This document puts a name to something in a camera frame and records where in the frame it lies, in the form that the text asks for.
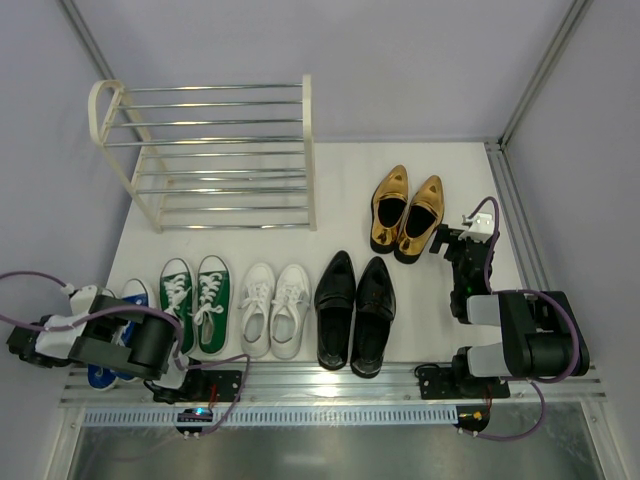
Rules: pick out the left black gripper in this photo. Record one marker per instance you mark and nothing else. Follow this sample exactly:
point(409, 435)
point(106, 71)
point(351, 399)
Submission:
point(16, 343)

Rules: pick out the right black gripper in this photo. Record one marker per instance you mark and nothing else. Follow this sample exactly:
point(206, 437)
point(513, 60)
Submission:
point(451, 240)

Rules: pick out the black loafer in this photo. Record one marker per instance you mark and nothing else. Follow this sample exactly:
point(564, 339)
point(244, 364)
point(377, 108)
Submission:
point(375, 313)
point(334, 303)

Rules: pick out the blue canvas sneaker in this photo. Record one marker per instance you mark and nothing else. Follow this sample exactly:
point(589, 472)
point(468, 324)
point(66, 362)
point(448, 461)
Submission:
point(100, 378)
point(137, 292)

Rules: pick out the white sneaker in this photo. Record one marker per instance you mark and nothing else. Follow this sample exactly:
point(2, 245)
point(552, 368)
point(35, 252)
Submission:
point(288, 312)
point(255, 303)

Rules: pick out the green canvas sneaker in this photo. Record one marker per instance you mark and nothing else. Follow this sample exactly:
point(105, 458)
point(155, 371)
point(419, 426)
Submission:
point(214, 295)
point(177, 298)

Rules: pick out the cream metal shoe rack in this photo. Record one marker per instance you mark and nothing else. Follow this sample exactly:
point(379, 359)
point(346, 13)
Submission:
point(211, 157)

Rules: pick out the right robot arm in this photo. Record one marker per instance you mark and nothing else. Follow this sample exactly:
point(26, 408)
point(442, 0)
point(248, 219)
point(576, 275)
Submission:
point(540, 338)

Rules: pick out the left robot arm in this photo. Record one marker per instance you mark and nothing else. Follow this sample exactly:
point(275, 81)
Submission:
point(135, 340)

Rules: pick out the right gold shoe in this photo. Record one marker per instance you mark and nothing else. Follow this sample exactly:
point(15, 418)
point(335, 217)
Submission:
point(425, 213)

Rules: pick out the gold shoe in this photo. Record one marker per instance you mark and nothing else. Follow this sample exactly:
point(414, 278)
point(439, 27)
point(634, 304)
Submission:
point(388, 205)
point(425, 213)

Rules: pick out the left gold shoe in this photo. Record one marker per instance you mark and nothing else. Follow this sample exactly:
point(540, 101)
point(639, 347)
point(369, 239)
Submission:
point(388, 205)

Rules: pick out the left small controller board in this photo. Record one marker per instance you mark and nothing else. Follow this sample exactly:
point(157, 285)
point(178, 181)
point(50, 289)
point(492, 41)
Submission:
point(192, 422)

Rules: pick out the small controller board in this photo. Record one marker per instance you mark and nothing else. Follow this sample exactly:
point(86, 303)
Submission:
point(192, 422)
point(472, 418)

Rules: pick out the right small controller board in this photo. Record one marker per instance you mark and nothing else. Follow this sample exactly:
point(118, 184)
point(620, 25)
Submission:
point(472, 418)

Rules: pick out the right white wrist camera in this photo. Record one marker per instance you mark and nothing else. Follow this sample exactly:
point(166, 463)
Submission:
point(479, 227)

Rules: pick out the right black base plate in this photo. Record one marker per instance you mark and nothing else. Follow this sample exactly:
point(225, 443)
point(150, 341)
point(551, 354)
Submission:
point(444, 382)

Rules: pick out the aluminium rail frame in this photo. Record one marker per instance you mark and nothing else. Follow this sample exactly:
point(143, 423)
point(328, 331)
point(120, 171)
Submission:
point(346, 176)

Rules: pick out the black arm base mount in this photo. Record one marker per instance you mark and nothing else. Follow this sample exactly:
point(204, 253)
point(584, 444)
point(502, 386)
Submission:
point(220, 385)

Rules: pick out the slotted grey cable duct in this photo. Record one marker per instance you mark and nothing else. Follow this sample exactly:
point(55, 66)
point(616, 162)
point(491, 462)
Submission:
point(280, 416)

